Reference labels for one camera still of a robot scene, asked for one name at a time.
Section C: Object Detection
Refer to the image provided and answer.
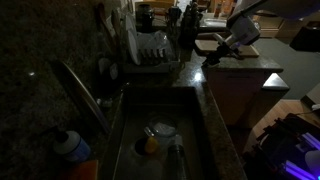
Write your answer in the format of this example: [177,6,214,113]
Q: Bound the yellow item in sink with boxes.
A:
[144,137,159,154]

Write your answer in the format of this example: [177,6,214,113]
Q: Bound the large lower wooden cutting board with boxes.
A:
[194,39,260,58]

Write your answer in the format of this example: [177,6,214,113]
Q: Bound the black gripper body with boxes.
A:
[202,43,241,67]

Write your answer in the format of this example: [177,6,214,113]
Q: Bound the white plate in rack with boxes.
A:
[127,29,141,65]

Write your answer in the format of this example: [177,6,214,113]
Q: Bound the curved chrome faucet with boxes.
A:
[50,60,111,135]

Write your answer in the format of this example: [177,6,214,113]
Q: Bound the glass bowl in sink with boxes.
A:
[148,115,177,137]

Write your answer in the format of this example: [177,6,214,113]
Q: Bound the stainless steel sink basin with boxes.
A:
[99,87,218,180]

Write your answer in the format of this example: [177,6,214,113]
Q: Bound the blue white soap dispenser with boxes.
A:
[41,126,91,163]

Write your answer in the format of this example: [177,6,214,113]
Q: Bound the white dish rack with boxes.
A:
[122,30,180,74]

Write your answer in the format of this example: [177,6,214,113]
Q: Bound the dark bottle in sink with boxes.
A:
[167,144,190,180]

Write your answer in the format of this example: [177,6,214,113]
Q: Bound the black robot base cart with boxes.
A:
[242,113,320,180]

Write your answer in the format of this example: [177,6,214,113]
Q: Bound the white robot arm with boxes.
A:
[202,0,320,67]

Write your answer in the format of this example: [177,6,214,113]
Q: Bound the light wooden cutting board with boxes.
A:
[195,40,219,54]

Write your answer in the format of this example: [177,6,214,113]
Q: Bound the wooden cabinet under counter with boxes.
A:
[202,68,289,129]

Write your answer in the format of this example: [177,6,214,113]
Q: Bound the black knife block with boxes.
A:
[179,0,203,48]

